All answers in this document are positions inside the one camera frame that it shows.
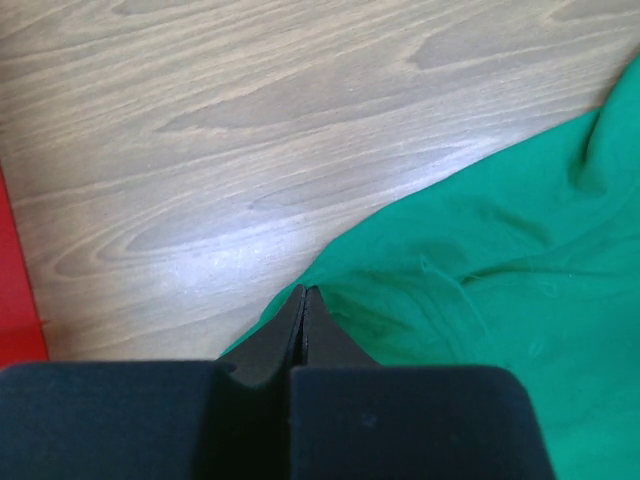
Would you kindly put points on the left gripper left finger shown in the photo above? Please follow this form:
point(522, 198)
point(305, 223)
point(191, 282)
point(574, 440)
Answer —
point(222, 419)

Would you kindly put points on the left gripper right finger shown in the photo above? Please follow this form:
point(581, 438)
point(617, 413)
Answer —
point(351, 418)

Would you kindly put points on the green t shirt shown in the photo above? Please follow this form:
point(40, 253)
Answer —
point(527, 260)

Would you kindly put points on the red plastic bin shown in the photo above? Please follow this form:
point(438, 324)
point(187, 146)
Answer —
point(22, 338)

